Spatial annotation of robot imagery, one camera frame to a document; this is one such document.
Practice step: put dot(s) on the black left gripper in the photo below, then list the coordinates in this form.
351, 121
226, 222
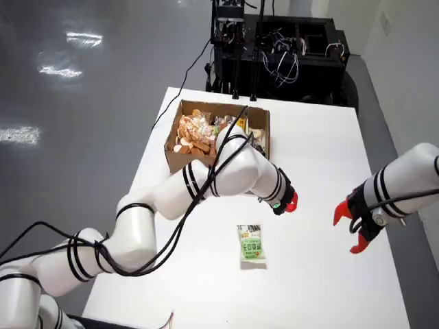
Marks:
283, 207

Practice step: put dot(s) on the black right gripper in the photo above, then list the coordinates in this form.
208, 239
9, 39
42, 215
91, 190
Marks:
361, 212

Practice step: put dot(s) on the green sunflower seed snack packet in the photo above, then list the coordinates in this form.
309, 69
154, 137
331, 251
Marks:
252, 246

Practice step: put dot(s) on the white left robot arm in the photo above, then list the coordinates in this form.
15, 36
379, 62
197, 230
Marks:
240, 168

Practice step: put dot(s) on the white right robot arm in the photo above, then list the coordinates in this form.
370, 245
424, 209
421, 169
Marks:
408, 178

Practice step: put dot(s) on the dark purple patterned snack packet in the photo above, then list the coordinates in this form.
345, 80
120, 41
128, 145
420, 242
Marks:
259, 148

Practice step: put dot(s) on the yellow snack packet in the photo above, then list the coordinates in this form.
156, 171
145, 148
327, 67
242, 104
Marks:
242, 123

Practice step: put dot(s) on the white biscuit packet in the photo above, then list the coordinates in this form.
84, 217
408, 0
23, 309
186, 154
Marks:
256, 133

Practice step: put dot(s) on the brown cardboard box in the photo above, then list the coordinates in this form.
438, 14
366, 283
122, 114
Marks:
255, 118

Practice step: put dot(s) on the clear bag of brown cookies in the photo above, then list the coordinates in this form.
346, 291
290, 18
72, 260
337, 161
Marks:
192, 135

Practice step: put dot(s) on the black equipment cart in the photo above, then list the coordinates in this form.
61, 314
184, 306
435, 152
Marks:
308, 75

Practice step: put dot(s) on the clear packet of round biscuits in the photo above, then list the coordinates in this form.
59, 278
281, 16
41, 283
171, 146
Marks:
198, 113

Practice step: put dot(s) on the tall black clamp pole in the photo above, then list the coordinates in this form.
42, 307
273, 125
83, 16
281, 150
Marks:
255, 68

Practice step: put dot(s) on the short black clamp pole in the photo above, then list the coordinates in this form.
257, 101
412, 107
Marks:
236, 68

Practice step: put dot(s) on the black camera device on mast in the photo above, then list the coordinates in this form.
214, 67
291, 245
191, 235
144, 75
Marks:
228, 20

